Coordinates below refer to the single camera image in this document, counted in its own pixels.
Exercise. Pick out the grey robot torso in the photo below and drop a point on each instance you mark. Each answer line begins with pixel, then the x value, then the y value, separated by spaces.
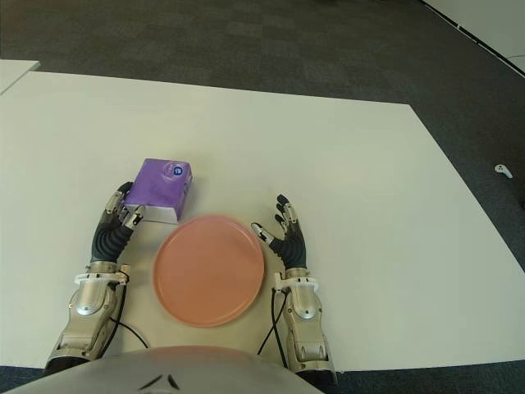
pixel 102 377

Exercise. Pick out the white handheld controller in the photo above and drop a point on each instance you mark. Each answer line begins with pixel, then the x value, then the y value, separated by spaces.
pixel 501 169

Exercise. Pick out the robot right arm silver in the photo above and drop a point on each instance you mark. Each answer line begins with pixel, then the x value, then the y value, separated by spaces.
pixel 305 303

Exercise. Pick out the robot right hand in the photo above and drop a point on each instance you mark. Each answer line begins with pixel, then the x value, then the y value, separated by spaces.
pixel 293 246

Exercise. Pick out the purple tissue paper pack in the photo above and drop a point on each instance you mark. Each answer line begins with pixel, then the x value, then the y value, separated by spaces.
pixel 160 184

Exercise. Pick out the pink round plate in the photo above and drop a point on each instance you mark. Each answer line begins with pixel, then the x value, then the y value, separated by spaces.
pixel 209 271

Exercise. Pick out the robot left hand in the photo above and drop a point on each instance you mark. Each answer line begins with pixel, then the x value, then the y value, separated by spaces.
pixel 108 242

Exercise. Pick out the robot left arm silver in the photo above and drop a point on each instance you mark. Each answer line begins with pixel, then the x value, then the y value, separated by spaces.
pixel 88 299

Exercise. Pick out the neighbouring white table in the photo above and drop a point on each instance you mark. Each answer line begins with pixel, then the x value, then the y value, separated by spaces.
pixel 14 71

